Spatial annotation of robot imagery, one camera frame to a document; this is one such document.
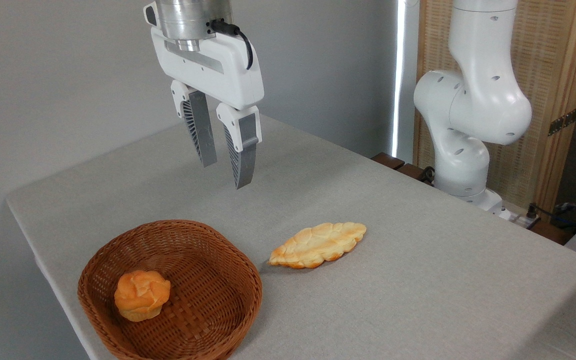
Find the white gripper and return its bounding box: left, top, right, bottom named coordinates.
left=143, top=2, right=265, bottom=190

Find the long braided bread loaf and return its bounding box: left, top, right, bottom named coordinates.
left=268, top=222, right=368, bottom=270

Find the brown woven wicker basket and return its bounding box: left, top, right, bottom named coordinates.
left=77, top=219, right=264, bottom=360

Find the round orange bread bun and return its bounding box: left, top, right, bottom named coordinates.
left=114, top=270, right=172, bottom=322

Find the dark brown wooden block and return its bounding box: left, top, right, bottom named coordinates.
left=370, top=152, right=406, bottom=171
left=397, top=163, right=436, bottom=187

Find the dark metal screen hinge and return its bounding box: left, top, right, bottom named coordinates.
left=548, top=107, right=576, bottom=137

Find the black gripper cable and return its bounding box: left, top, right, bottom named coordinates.
left=207, top=19, right=254, bottom=71

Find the black cable bundle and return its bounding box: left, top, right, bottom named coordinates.
left=540, top=199, right=576, bottom=259

